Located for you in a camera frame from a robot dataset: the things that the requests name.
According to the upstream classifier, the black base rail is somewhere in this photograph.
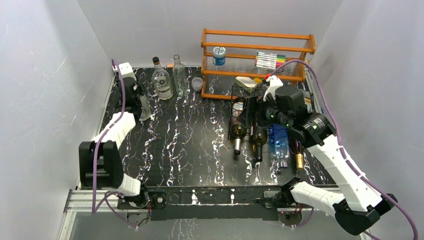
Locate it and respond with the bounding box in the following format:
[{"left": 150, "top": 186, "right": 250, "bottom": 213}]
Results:
[{"left": 97, "top": 185, "right": 313, "bottom": 222}]

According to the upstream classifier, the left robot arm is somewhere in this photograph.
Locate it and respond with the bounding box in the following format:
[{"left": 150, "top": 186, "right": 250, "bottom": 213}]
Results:
[{"left": 78, "top": 77, "right": 150, "bottom": 208}]

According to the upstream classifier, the orange wooden shelf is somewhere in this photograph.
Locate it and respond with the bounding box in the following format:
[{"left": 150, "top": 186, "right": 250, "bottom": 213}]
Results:
[{"left": 200, "top": 28, "right": 317, "bottom": 100}]

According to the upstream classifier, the dark green wine bottle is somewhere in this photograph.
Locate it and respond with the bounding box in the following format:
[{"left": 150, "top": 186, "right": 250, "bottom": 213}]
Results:
[{"left": 250, "top": 126, "right": 268, "bottom": 162}]

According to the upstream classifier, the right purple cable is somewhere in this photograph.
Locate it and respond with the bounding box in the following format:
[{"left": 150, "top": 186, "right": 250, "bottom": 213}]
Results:
[{"left": 269, "top": 59, "right": 419, "bottom": 240}]

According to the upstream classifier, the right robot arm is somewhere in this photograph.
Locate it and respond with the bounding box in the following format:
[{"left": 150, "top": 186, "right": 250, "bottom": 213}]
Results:
[{"left": 238, "top": 85, "right": 397, "bottom": 236}]

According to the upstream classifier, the cream cardboard box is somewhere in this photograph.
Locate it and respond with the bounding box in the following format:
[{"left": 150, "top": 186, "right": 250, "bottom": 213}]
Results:
[{"left": 234, "top": 76, "right": 258, "bottom": 91}]

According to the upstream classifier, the pack of coloured markers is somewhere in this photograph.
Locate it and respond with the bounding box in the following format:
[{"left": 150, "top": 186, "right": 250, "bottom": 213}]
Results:
[{"left": 255, "top": 51, "right": 286, "bottom": 70}]

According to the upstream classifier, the small clear bottle dark cap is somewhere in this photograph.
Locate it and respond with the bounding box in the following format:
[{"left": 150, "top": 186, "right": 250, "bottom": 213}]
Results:
[{"left": 139, "top": 95, "right": 152, "bottom": 122}]

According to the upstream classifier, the small clear plastic cup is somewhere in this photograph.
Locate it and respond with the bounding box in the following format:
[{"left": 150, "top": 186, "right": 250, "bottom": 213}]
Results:
[{"left": 191, "top": 77, "right": 204, "bottom": 92}]

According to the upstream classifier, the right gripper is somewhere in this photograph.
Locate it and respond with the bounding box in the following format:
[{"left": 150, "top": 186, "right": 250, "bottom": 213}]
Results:
[{"left": 236, "top": 94, "right": 292, "bottom": 129}]

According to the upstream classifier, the blue glass bottle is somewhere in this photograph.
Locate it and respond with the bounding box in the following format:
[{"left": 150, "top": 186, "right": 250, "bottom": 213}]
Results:
[{"left": 270, "top": 124, "right": 290, "bottom": 169}]

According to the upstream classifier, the black wire wine rack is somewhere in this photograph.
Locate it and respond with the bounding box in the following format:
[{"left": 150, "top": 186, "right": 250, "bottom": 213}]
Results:
[{"left": 228, "top": 85, "right": 282, "bottom": 140}]

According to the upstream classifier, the green wine bottle silver capsule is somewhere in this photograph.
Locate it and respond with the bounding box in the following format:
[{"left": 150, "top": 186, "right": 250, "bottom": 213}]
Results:
[{"left": 230, "top": 97, "right": 247, "bottom": 157}]

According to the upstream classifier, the tall clear glass bottle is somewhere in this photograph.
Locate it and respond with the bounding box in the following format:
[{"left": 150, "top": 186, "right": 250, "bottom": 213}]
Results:
[{"left": 172, "top": 54, "right": 188, "bottom": 97}]

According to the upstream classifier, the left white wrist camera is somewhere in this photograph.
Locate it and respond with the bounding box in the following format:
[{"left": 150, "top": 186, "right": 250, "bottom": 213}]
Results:
[{"left": 112, "top": 62, "right": 137, "bottom": 81}]

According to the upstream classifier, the blue lidded jar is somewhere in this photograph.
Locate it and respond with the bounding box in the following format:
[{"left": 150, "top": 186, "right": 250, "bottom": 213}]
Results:
[{"left": 212, "top": 46, "right": 226, "bottom": 66}]

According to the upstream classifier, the round clear liquor bottle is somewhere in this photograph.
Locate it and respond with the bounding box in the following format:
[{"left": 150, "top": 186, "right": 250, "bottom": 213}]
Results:
[{"left": 152, "top": 56, "right": 174, "bottom": 100}]

